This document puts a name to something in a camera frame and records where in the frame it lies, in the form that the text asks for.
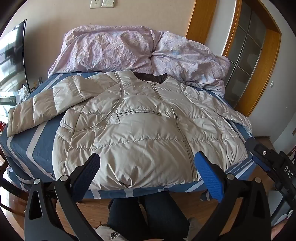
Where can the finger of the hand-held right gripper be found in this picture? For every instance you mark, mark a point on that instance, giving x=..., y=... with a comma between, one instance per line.
x=262, y=154

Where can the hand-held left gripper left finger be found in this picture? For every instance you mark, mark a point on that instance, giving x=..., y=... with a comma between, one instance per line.
x=92, y=167

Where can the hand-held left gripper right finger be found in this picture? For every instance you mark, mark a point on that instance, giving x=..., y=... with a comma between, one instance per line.
x=210, y=177

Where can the beige puffer jacket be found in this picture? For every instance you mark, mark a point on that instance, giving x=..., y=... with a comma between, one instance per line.
x=138, y=129

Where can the blue striped bed sheet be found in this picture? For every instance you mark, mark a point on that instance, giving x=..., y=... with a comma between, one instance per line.
x=39, y=148

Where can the person's legs in dark trousers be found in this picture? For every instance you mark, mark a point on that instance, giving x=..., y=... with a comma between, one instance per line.
x=150, y=217

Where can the dark wooden chair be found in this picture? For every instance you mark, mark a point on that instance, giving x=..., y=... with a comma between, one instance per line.
x=9, y=185

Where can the wooden framed glass door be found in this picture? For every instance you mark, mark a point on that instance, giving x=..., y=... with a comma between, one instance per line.
x=249, y=53

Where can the pink floral duvet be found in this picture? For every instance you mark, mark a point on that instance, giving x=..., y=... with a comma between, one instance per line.
x=120, y=51

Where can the black flat television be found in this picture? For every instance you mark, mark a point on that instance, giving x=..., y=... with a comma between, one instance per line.
x=11, y=55

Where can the wooden wall panel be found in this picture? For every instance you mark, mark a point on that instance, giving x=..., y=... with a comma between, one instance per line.
x=201, y=20

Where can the white wall socket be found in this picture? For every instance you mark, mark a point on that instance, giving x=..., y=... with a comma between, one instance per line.
x=96, y=3

